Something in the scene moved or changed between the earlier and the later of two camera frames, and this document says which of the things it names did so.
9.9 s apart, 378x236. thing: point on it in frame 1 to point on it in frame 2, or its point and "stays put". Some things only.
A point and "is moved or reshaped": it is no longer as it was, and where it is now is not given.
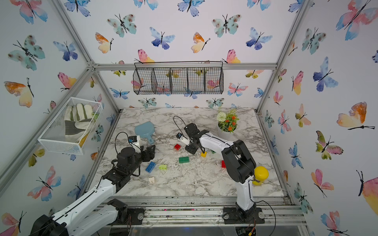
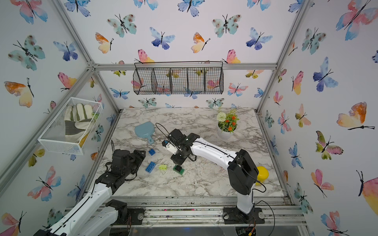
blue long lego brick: x=150 y=167 stays put
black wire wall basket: x=177 y=78 stays put
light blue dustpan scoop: x=145 y=130 stays put
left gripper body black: x=144 y=157 to x=135 y=161
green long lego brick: x=183 y=159 is moved or reshaped
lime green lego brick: x=162 y=167 stays put
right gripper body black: x=190 y=148 to x=178 y=158
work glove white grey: x=78 y=121 stays put
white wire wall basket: x=68 y=131 stays put
